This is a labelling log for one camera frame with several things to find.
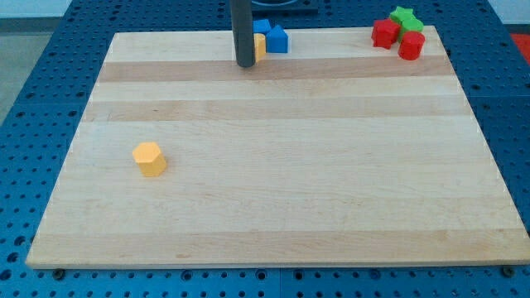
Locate red star block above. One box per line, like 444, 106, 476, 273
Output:
371, 18, 401, 50

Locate yellow hexagon block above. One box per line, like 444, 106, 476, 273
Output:
132, 142, 167, 177

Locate light wooden board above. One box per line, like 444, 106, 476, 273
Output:
26, 26, 529, 269

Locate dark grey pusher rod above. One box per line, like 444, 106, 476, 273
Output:
229, 0, 255, 68

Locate green star block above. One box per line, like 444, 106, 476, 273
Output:
389, 6, 416, 25

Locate red cylinder block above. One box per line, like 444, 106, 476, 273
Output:
397, 31, 426, 60

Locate blue cube block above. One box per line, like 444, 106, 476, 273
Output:
253, 19, 272, 35

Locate yellow block behind rod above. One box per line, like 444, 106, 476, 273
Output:
253, 33, 267, 63

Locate green cylinder block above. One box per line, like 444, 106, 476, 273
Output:
397, 18, 424, 42

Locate blue triangle block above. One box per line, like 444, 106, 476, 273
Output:
266, 25, 289, 53

